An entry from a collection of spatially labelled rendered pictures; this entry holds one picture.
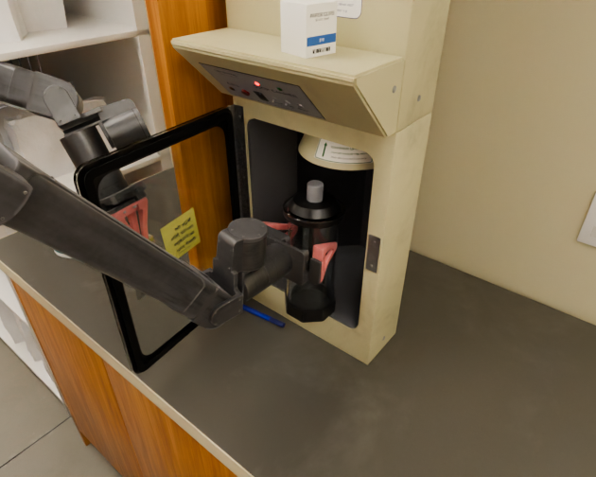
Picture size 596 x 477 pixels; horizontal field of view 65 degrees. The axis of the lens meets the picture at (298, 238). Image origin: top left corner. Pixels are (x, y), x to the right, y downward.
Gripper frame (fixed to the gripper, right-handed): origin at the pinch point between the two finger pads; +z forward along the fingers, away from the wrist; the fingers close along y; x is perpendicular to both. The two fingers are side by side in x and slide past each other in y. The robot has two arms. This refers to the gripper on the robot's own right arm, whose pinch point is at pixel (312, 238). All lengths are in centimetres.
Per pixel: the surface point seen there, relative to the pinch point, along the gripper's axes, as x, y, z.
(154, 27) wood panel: -32.9, 24.7, -11.0
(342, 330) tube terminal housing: 18.4, -7.9, 1.1
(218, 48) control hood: -32.3, 8.1, -13.2
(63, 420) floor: 119, 102, -19
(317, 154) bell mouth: -15.4, 0.7, 0.8
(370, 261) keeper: -0.5, -12.2, -0.1
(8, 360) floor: 119, 152, -19
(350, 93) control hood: -30.1, -12.6, -11.9
